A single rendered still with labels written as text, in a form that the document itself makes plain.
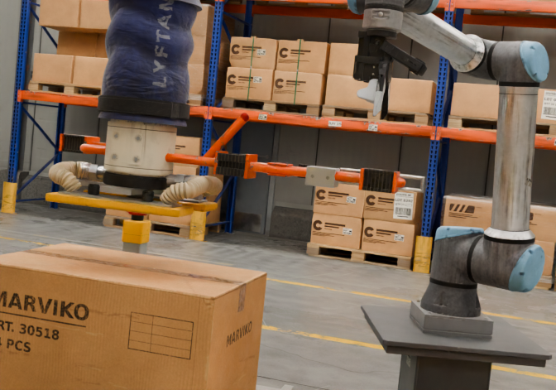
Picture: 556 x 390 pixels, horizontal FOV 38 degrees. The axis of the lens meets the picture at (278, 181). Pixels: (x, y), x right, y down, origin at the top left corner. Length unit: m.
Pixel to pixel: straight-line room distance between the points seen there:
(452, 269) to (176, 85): 1.09
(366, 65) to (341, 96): 7.33
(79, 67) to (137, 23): 8.65
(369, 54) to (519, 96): 0.67
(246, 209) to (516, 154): 8.58
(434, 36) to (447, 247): 0.69
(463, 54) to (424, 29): 0.22
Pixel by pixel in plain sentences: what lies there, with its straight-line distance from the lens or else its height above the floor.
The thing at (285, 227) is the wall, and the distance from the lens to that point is 10.59.
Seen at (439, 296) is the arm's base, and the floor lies 0.86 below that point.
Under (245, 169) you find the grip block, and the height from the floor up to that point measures 1.22.
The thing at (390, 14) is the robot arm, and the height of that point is 1.60.
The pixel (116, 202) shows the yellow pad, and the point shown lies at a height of 1.11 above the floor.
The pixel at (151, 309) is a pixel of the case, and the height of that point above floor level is 0.90.
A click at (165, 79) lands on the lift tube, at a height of 1.41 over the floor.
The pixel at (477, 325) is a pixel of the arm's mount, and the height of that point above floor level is 0.79.
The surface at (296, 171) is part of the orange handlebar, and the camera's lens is 1.87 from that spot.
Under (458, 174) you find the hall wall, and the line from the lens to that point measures 10.25.
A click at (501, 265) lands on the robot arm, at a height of 0.99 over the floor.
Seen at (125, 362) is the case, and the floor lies 0.77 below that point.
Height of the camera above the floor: 1.30
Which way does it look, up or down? 3 degrees down
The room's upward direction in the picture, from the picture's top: 6 degrees clockwise
